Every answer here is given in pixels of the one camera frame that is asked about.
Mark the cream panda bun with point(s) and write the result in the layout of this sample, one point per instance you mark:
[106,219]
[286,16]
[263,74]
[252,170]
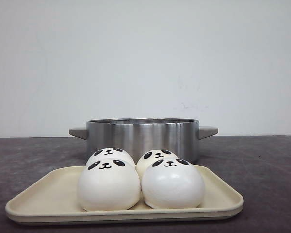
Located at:
[150,157]

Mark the cream plastic tray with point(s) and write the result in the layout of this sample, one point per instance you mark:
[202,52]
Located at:
[52,201]

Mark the stainless steel steamer pot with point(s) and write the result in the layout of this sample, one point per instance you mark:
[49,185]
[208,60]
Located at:
[140,135]

